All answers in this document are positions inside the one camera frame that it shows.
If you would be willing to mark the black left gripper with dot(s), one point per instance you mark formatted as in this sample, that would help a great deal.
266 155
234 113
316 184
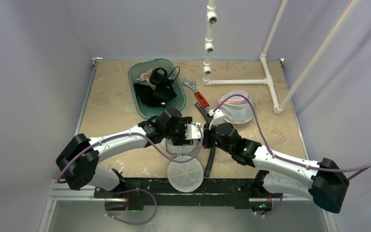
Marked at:
182 140

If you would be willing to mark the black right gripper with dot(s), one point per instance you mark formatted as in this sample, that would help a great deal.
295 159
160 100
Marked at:
210 135

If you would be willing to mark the small pink-zip mesh bag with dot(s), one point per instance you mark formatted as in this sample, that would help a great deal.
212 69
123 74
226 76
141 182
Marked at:
236 109

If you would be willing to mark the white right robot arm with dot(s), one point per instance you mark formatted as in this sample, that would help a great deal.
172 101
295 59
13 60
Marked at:
320 181

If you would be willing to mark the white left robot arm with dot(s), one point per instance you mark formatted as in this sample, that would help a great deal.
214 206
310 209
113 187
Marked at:
80 159

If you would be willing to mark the beige bra in basin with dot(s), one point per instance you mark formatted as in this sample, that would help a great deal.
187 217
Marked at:
145 77

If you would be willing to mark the black garment in basin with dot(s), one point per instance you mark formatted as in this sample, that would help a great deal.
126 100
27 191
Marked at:
145 95

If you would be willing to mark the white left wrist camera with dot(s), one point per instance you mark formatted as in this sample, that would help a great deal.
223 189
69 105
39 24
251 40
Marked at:
193 131

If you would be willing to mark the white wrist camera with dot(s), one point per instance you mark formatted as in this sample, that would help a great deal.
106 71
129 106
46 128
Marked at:
193 131
216 116

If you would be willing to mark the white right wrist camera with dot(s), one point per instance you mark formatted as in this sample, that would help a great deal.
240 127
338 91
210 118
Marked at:
216 116

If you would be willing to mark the red-handled adjustable wrench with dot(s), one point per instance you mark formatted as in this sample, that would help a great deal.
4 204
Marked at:
200 98

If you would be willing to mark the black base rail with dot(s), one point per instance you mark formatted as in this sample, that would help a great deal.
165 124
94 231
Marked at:
238 193

